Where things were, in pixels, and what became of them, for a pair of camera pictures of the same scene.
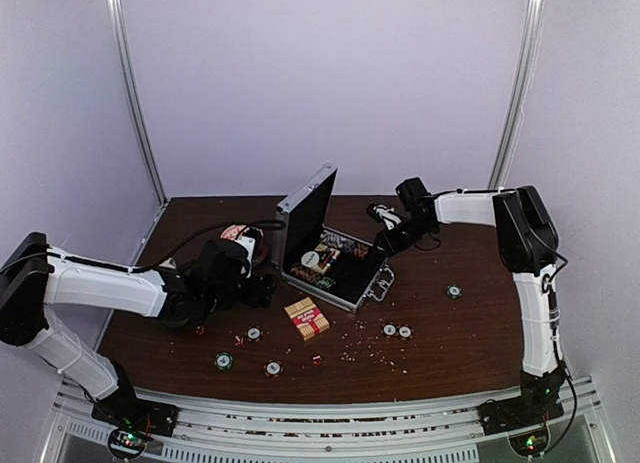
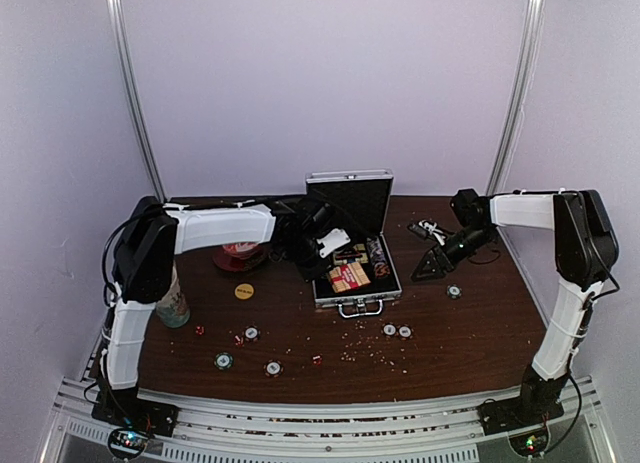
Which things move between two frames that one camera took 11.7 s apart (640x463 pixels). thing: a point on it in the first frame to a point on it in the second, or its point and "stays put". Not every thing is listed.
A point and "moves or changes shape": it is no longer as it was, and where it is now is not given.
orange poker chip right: x=405 y=332 stays put
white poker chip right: x=389 y=329 stays put
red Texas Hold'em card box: x=307 y=317 to x=348 y=276
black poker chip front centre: x=273 y=368 stays put
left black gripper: x=262 y=291 to x=311 y=273
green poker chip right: x=454 y=291 stays put
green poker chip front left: x=223 y=361 stays put
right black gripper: x=392 y=246 to x=443 y=261
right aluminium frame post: x=524 y=85 stays put
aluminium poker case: x=322 y=261 moves or changes shape
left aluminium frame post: x=127 y=86 stays put
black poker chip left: x=254 y=333 stays put
